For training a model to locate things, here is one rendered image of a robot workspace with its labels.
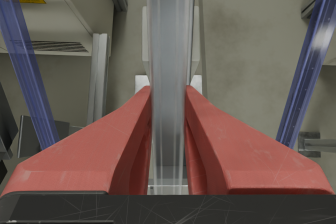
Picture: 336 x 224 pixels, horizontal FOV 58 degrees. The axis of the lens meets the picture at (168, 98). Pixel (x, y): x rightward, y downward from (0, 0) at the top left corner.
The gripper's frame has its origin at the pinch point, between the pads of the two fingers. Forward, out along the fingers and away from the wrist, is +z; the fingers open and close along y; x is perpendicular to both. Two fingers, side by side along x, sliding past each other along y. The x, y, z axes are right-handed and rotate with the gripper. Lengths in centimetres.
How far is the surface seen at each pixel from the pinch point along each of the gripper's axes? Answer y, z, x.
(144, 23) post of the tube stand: 2.4, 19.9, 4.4
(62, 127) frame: 17.1, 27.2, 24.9
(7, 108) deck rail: 21.4, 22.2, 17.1
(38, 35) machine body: 37, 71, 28
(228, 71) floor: -23, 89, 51
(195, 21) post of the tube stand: -2.8, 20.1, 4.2
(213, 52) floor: -17, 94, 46
